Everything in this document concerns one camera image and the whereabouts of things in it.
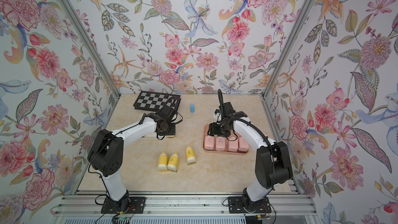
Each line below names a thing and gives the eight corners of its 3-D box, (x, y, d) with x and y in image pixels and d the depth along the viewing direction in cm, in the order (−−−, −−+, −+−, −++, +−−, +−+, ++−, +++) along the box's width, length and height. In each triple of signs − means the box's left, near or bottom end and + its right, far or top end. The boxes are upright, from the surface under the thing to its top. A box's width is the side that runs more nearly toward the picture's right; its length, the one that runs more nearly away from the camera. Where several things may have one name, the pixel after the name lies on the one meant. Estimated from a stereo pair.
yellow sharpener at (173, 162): (168, 171, 86) (166, 166, 80) (173, 157, 91) (171, 151, 85) (175, 172, 85) (174, 167, 79) (180, 158, 90) (178, 153, 84)
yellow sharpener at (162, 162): (160, 172, 86) (157, 167, 80) (162, 157, 91) (160, 152, 85) (168, 172, 86) (165, 167, 80) (169, 157, 91) (167, 152, 85)
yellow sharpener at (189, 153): (188, 165, 88) (187, 160, 82) (185, 153, 93) (184, 147, 86) (195, 163, 89) (195, 157, 83) (192, 151, 93) (192, 145, 87)
